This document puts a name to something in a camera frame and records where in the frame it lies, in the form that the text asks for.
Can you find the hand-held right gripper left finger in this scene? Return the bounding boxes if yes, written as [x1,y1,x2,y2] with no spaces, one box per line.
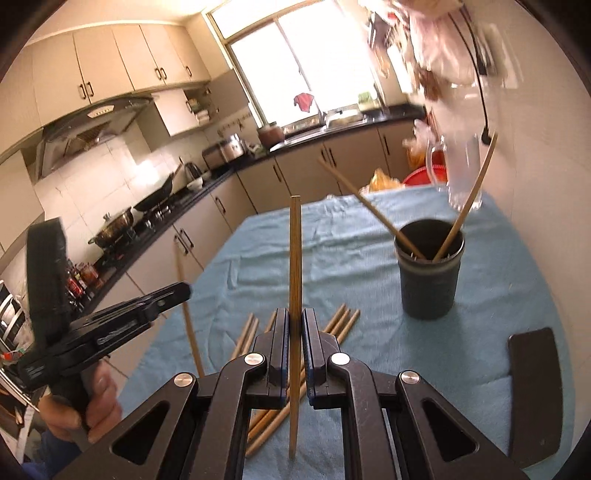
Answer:
[55,307,293,480]

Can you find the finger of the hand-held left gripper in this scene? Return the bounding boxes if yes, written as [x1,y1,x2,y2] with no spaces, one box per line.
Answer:
[119,281,193,326]

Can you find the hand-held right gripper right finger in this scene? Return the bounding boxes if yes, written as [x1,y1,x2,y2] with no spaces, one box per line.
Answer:
[302,307,530,480]

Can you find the slim wooden chopstick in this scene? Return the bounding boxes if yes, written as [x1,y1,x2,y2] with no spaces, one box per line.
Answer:
[174,242,206,378]
[317,157,428,261]
[288,196,304,460]
[433,132,499,261]

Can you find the bunch of wooden chopsticks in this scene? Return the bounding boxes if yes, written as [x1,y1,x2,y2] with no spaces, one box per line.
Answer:
[230,303,362,459]

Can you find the black chopstick holder cup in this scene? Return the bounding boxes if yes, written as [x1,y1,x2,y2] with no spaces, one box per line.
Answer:
[394,220,465,320]

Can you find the person's left hand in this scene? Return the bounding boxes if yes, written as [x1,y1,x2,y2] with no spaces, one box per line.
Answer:
[39,366,123,446]

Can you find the row of sauce bottles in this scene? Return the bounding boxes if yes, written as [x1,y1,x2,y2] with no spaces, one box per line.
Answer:
[67,261,102,301]

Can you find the metal dish rack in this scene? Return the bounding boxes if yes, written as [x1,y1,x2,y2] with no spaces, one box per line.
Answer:
[0,277,28,352]

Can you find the gas stove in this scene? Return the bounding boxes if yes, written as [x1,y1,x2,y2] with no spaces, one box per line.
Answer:
[99,189,195,264]

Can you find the steel pot with lid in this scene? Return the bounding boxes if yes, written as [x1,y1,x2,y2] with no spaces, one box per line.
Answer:
[89,208,136,247]

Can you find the blue tablecloth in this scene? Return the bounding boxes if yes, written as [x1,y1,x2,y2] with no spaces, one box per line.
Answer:
[117,187,578,480]

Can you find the black wok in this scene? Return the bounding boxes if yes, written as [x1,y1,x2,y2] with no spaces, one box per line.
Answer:
[134,164,183,210]

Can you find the black kitchen countertop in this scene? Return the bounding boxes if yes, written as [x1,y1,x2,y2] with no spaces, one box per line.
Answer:
[69,108,428,319]

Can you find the beige lower kitchen cabinets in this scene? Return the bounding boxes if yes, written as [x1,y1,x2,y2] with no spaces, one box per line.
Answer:
[99,121,428,384]

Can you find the silver rice cooker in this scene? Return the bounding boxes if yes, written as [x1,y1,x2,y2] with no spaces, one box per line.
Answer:
[202,134,247,169]

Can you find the grey range hood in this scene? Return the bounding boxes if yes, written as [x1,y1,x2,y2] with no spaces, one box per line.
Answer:
[34,95,154,181]

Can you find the yellow plastic bag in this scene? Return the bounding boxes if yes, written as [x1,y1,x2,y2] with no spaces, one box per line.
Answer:
[367,168,402,192]

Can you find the brown clay pot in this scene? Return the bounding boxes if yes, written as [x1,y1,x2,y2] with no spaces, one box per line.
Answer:
[257,122,284,148]

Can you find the red plastic basin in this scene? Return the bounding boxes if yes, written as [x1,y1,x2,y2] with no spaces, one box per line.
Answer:
[402,167,448,186]

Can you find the black flat pad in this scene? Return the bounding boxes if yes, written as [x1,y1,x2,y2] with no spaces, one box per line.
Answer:
[508,327,563,469]

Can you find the clear bag with orange contents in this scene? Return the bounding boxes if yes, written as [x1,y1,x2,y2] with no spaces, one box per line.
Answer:
[404,120,437,169]

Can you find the clear glass mug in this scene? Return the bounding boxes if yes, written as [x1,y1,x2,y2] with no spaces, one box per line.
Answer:
[426,134,485,210]

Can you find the steel pan lid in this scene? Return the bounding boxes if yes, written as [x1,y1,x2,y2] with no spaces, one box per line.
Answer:
[323,105,361,126]

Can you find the kitchen window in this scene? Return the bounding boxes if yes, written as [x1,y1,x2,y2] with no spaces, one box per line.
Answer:
[208,0,393,127]

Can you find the hanging utensil rack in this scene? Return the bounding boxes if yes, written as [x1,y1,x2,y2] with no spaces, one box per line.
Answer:
[367,9,402,79]

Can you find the hanging plastic bags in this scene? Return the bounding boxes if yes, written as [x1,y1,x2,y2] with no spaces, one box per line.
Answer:
[392,0,476,100]

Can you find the open shelf wall cabinet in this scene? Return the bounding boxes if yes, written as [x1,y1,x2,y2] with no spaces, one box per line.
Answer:
[152,69,251,138]

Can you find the beige upper wall cabinets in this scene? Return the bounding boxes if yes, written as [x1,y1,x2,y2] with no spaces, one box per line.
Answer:
[0,23,212,139]

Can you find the black power cable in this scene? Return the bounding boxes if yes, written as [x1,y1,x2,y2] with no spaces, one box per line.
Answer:
[445,9,493,145]

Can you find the wall power socket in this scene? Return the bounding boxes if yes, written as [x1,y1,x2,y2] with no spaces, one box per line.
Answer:
[480,28,522,88]

